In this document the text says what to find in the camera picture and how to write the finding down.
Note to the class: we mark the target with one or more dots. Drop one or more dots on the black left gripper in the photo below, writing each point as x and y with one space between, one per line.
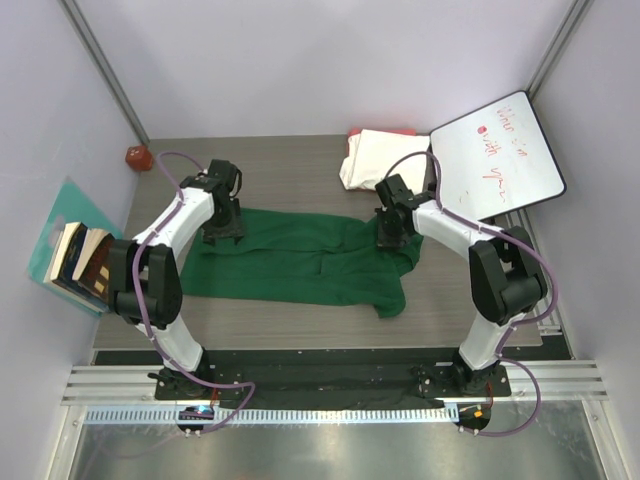
233 230

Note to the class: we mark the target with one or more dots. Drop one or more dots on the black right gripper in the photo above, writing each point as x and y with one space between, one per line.
384 241

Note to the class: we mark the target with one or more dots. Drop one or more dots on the green t shirt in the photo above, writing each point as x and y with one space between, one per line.
306 258

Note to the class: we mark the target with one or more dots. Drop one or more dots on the white dry-erase board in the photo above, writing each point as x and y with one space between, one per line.
495 160

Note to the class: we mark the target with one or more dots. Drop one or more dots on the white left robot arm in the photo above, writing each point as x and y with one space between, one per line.
144 284

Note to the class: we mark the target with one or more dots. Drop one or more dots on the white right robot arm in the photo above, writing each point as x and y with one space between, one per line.
506 280

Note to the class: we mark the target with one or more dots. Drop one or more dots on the stack of books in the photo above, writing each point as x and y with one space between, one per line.
79 266

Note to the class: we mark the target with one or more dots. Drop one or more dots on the folded white t shirt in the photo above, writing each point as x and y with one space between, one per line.
413 170

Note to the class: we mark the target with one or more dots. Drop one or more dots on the red cube block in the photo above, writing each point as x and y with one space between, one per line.
139 158

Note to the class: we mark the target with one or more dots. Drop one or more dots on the teal plastic folder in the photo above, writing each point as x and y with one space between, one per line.
71 204

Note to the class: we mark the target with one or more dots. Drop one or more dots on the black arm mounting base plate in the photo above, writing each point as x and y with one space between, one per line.
334 379

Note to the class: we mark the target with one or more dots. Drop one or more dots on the white slotted cable duct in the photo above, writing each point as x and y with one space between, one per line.
202 415

